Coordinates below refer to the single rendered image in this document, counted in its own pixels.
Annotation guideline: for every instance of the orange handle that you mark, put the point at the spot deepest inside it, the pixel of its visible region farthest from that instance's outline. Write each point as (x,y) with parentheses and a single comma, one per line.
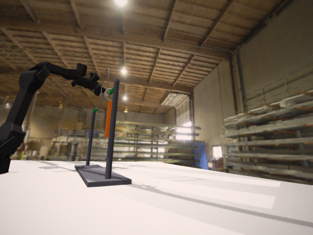
(108,115)

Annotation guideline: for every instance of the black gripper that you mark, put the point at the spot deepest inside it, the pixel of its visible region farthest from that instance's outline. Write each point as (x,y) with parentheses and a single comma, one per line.
(96,86)

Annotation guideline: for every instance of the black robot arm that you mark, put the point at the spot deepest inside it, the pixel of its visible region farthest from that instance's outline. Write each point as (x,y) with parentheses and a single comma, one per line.
(11,133)

